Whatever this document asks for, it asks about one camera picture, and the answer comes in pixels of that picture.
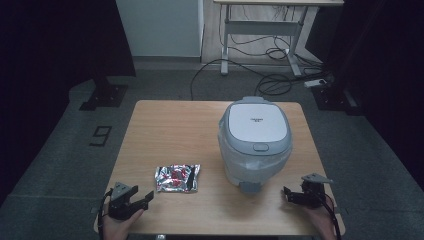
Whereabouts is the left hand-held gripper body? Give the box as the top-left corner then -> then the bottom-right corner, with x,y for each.
107,181 -> 140,221

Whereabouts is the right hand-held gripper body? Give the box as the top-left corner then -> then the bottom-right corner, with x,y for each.
301,173 -> 334,209

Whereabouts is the silver foil packet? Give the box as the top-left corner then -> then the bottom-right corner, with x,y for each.
154,163 -> 202,194

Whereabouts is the person's left hand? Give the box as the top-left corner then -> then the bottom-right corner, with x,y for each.
102,209 -> 145,240

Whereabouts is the translucent plastic bin liner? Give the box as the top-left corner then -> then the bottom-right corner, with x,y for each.
217,121 -> 293,183

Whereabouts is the black stand base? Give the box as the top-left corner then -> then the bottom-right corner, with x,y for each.
79,76 -> 130,112
311,83 -> 365,117

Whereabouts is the white power strip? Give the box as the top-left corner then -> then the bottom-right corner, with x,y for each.
303,78 -> 330,89

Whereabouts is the dark curtain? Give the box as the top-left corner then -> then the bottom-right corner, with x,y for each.
0,0 -> 137,204
305,0 -> 424,191

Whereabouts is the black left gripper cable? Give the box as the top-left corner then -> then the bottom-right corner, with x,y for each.
97,188 -> 114,240

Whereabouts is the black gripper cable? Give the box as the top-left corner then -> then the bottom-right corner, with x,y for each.
97,188 -> 114,240
319,192 -> 343,240

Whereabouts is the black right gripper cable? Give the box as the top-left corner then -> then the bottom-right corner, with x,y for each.
319,192 -> 343,240

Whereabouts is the coiled black floor cable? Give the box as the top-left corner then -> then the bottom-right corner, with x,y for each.
254,73 -> 294,98

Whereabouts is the long black floor cable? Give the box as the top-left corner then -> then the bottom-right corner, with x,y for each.
189,58 -> 268,101

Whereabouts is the white wall panel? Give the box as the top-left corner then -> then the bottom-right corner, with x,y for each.
114,0 -> 205,58

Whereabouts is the white desk frame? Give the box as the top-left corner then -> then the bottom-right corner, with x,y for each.
213,0 -> 345,78

